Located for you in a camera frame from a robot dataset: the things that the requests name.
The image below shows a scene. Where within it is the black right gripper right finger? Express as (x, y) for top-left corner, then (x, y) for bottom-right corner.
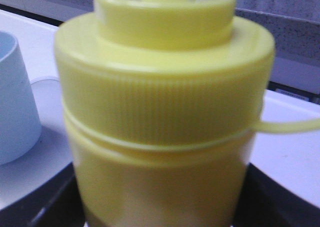
(232, 164), (320, 227)

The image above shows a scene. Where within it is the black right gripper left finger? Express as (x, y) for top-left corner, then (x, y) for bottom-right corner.
(0, 164), (86, 227)

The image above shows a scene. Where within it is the light blue plastic cup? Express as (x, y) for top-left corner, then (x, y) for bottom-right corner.
(0, 31), (42, 165)

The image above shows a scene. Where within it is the yellow squeeze bottle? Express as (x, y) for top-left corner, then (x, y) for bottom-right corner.
(54, 0), (320, 227)

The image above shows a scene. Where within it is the silver digital kitchen scale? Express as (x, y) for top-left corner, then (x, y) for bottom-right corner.
(0, 76), (72, 210)

